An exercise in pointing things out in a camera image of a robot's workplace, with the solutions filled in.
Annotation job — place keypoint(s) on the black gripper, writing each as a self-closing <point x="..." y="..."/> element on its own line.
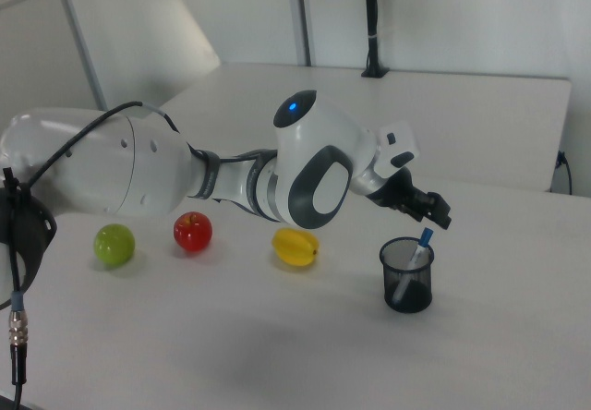
<point x="398" y="191"/>

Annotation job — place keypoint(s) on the blue and white marker pen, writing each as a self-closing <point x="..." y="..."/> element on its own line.
<point x="415" y="257"/>

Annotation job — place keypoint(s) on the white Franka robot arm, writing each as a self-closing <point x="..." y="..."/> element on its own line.
<point x="184" y="165"/>

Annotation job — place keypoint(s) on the black mesh pen cup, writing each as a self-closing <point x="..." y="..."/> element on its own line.
<point x="408" y="290"/>

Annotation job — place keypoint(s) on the yellow toy starfruit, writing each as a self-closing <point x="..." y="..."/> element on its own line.
<point x="295" y="247"/>

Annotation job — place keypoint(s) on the red toy apple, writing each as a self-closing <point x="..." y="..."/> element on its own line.
<point x="193" y="232"/>

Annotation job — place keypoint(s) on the green toy apple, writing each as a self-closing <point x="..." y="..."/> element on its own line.
<point x="114" y="245"/>

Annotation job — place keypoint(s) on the black camera mount dome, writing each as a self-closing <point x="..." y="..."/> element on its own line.
<point x="32" y="225"/>

